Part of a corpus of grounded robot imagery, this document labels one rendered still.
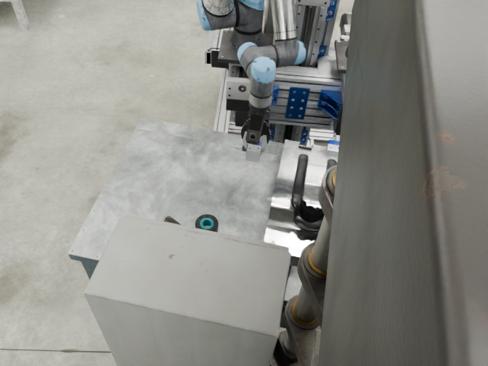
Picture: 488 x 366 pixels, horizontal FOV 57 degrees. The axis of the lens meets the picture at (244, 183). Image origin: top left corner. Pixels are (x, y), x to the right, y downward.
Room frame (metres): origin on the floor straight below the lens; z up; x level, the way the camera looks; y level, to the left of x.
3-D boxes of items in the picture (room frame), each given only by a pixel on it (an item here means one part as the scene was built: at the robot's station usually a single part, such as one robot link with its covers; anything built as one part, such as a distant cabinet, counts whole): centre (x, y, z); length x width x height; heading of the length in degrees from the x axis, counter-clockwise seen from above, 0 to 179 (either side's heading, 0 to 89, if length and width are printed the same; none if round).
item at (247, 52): (1.28, -0.01, 1.25); 0.11 x 0.11 x 0.08; 23
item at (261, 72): (1.18, -0.03, 1.25); 0.09 x 0.08 x 0.11; 23
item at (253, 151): (1.20, -0.03, 0.93); 0.13 x 0.05 x 0.05; 172
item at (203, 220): (0.89, 0.12, 0.82); 0.08 x 0.08 x 0.04
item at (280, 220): (1.02, -0.24, 0.87); 0.50 x 0.26 x 0.14; 172
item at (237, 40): (1.68, 0.04, 1.09); 0.15 x 0.15 x 0.10
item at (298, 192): (1.03, -0.25, 0.92); 0.35 x 0.16 x 0.09; 172
